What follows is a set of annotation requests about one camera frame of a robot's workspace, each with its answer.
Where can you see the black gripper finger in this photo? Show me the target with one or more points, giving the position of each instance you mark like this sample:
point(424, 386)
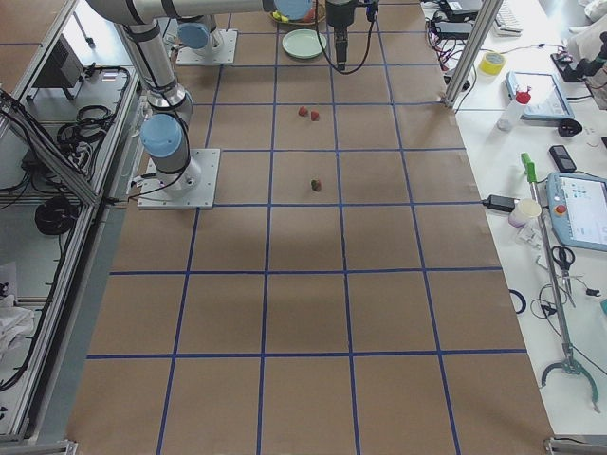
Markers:
point(341, 53)

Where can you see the light green plate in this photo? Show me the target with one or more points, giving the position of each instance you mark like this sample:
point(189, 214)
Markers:
point(303, 44)

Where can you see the woven wicker basket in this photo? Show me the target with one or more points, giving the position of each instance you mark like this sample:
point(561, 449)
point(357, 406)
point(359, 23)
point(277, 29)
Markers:
point(308, 19)

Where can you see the yellow banana bunch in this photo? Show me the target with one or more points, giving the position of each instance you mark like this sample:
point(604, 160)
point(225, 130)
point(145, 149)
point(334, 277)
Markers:
point(278, 17)

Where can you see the black laptop power brick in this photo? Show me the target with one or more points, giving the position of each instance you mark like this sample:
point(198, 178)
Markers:
point(451, 30)

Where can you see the yellow tape roll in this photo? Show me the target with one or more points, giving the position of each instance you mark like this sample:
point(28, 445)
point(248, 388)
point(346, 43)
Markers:
point(492, 63)

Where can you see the clear bottle red cap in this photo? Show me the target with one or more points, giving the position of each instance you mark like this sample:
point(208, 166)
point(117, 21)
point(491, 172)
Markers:
point(514, 110)

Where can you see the blue teach pendant far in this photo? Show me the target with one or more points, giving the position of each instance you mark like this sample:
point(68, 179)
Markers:
point(548, 101)

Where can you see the blue teach pendant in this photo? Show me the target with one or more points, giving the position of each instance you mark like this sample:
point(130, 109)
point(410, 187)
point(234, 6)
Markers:
point(577, 209)
point(548, 101)

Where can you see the black power adapter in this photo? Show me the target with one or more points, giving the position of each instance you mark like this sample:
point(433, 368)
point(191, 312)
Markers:
point(500, 203)

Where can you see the black small bowl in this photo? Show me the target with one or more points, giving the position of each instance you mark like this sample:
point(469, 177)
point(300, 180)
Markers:
point(569, 127)

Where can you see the white paper cup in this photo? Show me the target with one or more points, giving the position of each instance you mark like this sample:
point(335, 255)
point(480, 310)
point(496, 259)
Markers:
point(525, 210)

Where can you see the black phone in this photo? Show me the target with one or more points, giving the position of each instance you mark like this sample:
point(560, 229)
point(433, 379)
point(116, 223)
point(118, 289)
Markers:
point(562, 159)

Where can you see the blue teach pendant near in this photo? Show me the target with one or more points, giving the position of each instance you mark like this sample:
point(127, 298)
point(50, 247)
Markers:
point(577, 209)

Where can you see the black scissors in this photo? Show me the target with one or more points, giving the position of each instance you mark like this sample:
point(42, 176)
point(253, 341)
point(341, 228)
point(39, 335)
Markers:
point(564, 257)

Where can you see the long reach grabber tool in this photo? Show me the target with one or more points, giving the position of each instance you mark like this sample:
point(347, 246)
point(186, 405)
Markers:
point(569, 364)

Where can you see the aluminium frame post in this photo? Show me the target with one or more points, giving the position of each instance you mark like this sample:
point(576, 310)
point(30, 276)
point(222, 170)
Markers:
point(480, 30)

